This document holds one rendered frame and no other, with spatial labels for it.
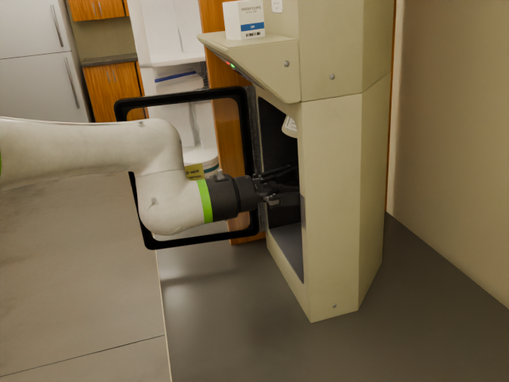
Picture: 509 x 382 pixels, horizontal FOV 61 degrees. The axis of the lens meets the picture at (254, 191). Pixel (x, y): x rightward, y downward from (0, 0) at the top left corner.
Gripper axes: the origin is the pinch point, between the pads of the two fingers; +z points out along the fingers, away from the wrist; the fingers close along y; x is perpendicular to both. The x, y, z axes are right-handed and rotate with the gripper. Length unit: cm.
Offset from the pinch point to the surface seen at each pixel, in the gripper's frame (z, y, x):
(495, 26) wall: 33.0, -6.8, -28.3
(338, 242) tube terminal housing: -3.4, -14.1, 7.4
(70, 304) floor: -99, 148, 121
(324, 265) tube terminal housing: -6.5, -14.1, 12.1
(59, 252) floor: -114, 215, 121
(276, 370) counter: -20.4, -23.4, 26.0
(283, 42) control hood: -12.6, -13.8, -30.8
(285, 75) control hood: -12.7, -14.1, -25.8
